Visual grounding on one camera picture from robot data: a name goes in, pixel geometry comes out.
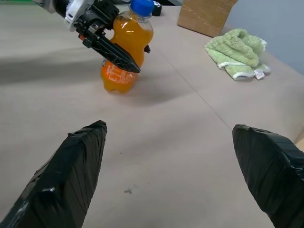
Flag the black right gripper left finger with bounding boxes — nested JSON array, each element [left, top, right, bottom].
[[0, 120, 108, 228]]

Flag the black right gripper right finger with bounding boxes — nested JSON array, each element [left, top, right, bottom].
[[232, 123, 304, 228]]

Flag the orange soda bottle blue cap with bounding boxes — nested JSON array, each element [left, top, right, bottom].
[[100, 0, 154, 93]]

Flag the small black object white mark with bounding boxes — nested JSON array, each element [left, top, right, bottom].
[[151, 0, 163, 17]]

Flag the brown cardboard box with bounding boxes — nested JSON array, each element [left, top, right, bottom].
[[177, 0, 239, 38]]

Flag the green fluffy towel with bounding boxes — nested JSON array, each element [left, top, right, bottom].
[[204, 28, 271, 82]]

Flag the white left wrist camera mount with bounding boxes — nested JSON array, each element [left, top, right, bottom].
[[63, 0, 93, 32]]

